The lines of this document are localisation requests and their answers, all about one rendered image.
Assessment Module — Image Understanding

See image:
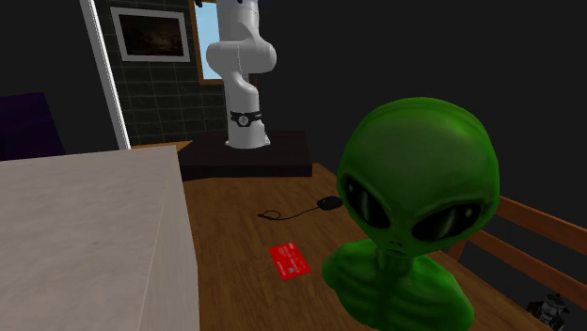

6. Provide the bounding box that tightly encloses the dark robot stand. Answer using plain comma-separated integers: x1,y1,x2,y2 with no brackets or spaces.
176,130,314,182

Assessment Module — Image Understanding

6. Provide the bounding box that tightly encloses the red card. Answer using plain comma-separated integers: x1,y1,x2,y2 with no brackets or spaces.
268,242,312,281

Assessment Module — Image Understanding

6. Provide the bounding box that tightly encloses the green alien bust figure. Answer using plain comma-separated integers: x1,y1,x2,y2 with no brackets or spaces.
321,96,501,331

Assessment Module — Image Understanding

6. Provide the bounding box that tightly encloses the wooden framed window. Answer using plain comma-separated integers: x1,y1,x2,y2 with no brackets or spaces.
188,0,225,87

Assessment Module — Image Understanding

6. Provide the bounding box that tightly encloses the large pale grey box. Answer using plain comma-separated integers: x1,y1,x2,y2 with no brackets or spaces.
0,145,201,331

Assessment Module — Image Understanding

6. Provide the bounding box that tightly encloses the wooden chair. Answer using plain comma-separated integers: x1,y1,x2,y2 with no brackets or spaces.
446,195,587,309

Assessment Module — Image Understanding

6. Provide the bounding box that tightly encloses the dark purple furniture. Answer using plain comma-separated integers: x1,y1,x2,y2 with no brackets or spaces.
0,91,66,163

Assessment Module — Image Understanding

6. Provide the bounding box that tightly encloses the small black grey figure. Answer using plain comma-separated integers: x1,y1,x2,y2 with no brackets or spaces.
525,292,571,331

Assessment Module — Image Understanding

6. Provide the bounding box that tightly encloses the black wired computer mouse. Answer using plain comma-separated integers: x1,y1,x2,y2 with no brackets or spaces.
257,195,344,222

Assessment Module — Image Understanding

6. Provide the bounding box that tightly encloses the white framed dark wall picture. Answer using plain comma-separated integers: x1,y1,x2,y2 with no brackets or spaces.
109,6,192,64

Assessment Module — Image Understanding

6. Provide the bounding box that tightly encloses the white door frame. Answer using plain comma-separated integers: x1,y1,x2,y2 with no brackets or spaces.
78,0,133,151

